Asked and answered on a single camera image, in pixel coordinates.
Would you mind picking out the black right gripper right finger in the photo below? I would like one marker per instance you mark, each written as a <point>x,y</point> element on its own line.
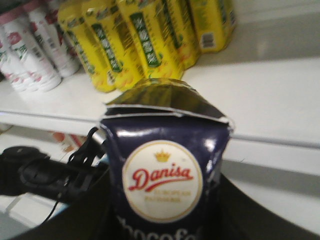
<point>239,217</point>

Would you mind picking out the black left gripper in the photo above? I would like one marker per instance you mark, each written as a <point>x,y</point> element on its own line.
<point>82,170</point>

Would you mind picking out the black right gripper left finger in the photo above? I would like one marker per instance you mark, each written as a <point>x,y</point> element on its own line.
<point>81,221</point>

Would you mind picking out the dark blue Chocofello cookie box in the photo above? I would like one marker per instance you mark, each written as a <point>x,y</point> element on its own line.
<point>165,144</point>

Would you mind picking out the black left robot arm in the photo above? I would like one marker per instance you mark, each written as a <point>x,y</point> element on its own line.
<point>25,169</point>

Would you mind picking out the white yogurt drink bottle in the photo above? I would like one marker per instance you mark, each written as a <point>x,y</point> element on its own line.
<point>43,75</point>

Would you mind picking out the white supermarket shelf unit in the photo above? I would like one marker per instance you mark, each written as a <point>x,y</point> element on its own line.
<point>267,81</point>

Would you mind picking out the yellow pear drink bottle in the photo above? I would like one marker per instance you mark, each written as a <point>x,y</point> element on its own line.
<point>87,48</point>
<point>153,36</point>
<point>113,35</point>

